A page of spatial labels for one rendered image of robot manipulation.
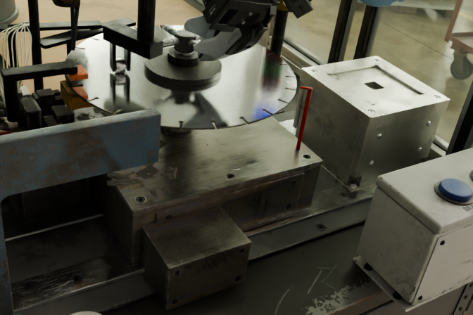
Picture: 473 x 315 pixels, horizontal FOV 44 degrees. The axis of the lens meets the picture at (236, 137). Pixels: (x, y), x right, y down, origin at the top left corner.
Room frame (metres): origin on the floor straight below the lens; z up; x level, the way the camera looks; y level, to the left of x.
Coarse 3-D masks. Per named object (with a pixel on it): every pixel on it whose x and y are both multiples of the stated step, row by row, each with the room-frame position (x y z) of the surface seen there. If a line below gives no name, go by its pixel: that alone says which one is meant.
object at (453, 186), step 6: (444, 180) 0.63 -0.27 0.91; (450, 180) 0.63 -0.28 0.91; (456, 180) 0.63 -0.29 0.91; (444, 186) 0.61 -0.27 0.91; (450, 186) 0.61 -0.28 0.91; (456, 186) 0.61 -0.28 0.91; (462, 186) 0.62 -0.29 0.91; (468, 186) 0.62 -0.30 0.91; (444, 192) 0.60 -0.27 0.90; (450, 192) 0.60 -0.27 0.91; (456, 192) 0.60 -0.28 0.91; (462, 192) 0.60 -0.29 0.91; (468, 192) 0.61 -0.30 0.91; (450, 198) 0.60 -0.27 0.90; (456, 198) 0.59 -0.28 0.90; (462, 198) 0.59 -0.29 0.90; (468, 198) 0.60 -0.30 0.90
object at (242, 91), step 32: (160, 32) 0.88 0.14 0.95; (96, 64) 0.74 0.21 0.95; (224, 64) 0.79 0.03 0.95; (256, 64) 0.81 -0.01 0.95; (96, 96) 0.64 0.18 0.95; (128, 96) 0.65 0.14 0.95; (160, 96) 0.67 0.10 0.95; (192, 96) 0.68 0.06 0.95; (224, 96) 0.69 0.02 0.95; (256, 96) 0.70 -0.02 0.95; (288, 96) 0.72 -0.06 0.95; (192, 128) 0.60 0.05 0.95; (224, 128) 0.61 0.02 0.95
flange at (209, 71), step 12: (168, 48) 0.80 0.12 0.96; (144, 60) 0.75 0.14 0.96; (156, 60) 0.75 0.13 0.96; (168, 60) 0.75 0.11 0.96; (180, 60) 0.74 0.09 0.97; (192, 60) 0.74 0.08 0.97; (216, 60) 0.78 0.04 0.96; (156, 72) 0.72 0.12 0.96; (168, 72) 0.72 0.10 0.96; (180, 72) 0.72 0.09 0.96; (192, 72) 0.73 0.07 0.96; (204, 72) 0.73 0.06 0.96; (216, 72) 0.74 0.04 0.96; (180, 84) 0.70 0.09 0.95; (192, 84) 0.71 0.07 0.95
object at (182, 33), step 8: (168, 32) 0.78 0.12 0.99; (176, 32) 0.76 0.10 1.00; (184, 32) 0.76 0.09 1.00; (168, 40) 0.74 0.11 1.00; (176, 40) 0.74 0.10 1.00; (184, 40) 0.75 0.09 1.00; (192, 40) 0.75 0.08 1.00; (176, 48) 0.75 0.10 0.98; (184, 48) 0.75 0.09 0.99; (192, 48) 0.75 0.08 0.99
